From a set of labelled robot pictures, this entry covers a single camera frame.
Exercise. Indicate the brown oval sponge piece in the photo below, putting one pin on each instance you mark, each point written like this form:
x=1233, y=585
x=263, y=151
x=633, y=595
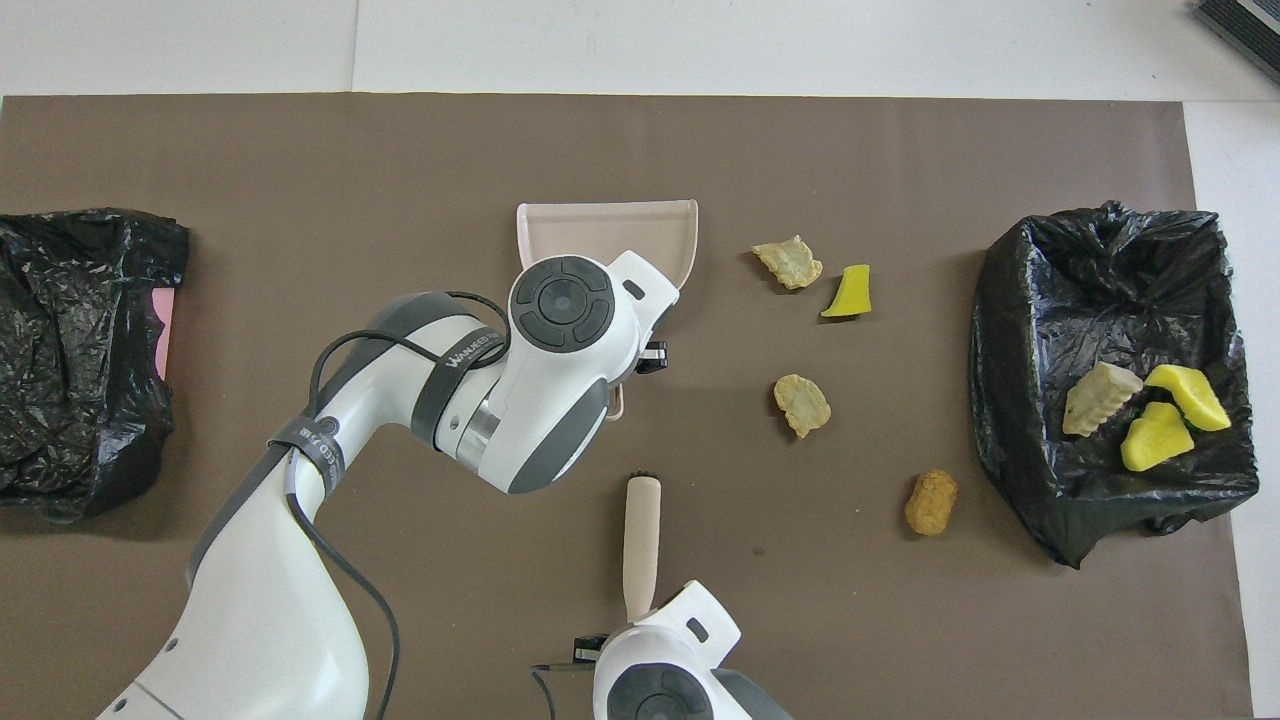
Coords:
x=931, y=503

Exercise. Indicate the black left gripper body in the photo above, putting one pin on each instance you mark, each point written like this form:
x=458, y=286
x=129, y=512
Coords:
x=655, y=367

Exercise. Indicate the yellow sponge piece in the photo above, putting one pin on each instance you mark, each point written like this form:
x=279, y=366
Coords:
x=850, y=295
x=1188, y=397
x=1157, y=437

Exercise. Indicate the black bag pink bin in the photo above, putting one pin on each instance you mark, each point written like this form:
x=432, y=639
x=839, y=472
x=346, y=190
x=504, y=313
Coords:
x=90, y=400

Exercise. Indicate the black bag lined bin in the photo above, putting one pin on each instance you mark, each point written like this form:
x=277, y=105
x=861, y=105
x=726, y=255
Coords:
x=1100, y=290

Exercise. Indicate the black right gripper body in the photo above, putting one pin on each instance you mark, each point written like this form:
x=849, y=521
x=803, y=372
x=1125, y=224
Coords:
x=590, y=648

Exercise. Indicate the brown table mat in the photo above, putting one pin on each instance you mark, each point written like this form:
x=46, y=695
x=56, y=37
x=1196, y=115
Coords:
x=300, y=200

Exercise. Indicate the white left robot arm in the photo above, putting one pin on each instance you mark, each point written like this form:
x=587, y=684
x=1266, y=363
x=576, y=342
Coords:
x=270, y=600

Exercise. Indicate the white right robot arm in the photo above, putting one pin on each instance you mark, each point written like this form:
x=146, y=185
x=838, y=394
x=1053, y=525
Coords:
x=690, y=620

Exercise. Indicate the dark grey ribbed device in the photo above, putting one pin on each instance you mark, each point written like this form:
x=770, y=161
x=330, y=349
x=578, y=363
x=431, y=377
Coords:
x=1245, y=22

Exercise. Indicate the beige plastic dustpan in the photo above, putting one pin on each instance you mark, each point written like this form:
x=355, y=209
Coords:
x=600, y=235

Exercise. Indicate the beige brush black bristles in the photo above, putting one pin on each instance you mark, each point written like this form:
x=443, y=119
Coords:
x=641, y=540

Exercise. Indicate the beige sponge chunk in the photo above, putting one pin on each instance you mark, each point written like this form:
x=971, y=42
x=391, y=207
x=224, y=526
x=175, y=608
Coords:
x=802, y=403
x=792, y=265
x=1100, y=398

